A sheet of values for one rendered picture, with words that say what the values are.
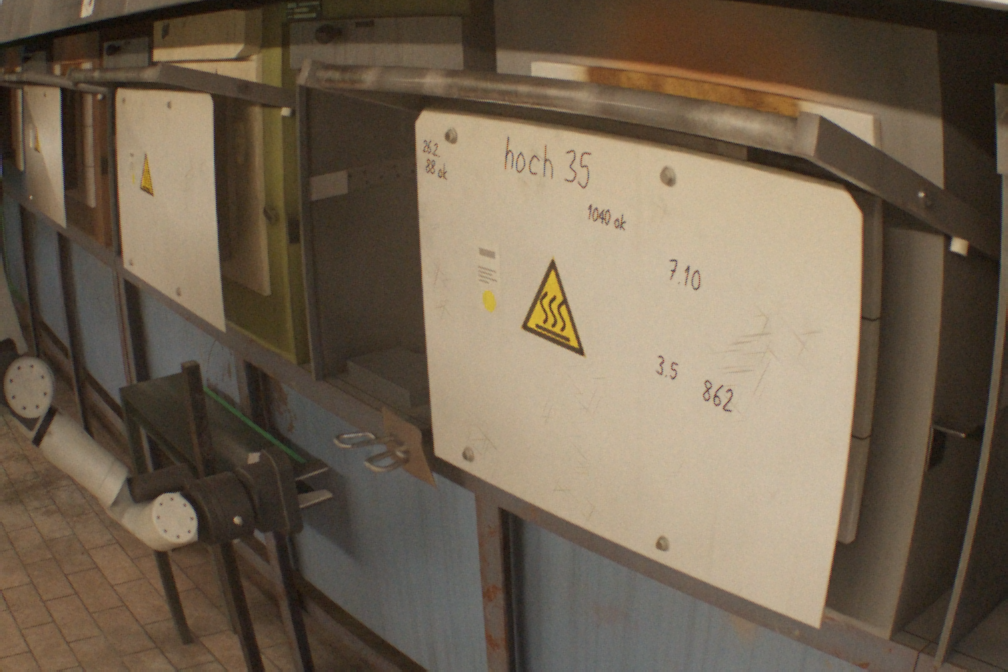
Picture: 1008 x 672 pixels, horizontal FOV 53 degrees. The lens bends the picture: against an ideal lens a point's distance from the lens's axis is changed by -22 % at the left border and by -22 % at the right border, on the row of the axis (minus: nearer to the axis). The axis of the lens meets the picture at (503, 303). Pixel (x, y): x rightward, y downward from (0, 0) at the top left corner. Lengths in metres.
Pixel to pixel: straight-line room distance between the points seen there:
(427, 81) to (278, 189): 0.88
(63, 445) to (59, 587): 1.73
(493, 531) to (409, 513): 0.33
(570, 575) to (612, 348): 0.56
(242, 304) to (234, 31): 0.53
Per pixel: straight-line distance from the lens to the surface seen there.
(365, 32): 1.62
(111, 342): 3.48
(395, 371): 1.88
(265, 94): 1.87
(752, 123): 0.81
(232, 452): 2.15
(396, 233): 1.97
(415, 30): 1.52
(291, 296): 1.98
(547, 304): 1.21
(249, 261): 2.09
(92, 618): 2.97
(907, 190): 0.87
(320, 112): 1.87
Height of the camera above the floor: 1.50
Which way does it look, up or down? 17 degrees down
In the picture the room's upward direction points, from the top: 3 degrees counter-clockwise
